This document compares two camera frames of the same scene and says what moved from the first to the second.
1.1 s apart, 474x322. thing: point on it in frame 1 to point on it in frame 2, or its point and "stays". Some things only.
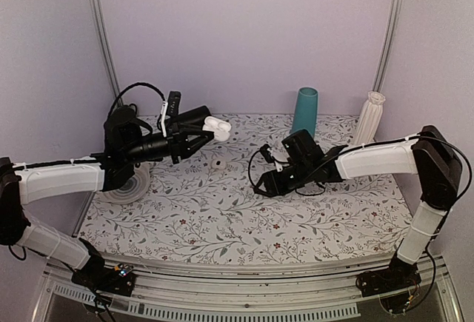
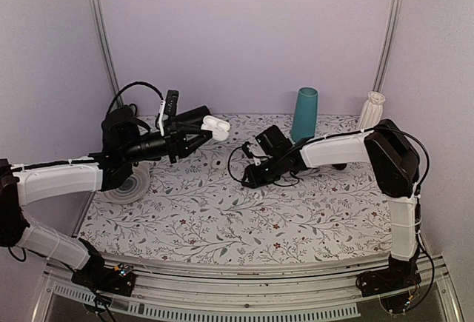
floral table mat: x=207 y=208 stays
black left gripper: x=173 y=134 stays
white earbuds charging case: x=221 y=129 stays
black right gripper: x=272 y=185 to x=254 y=180
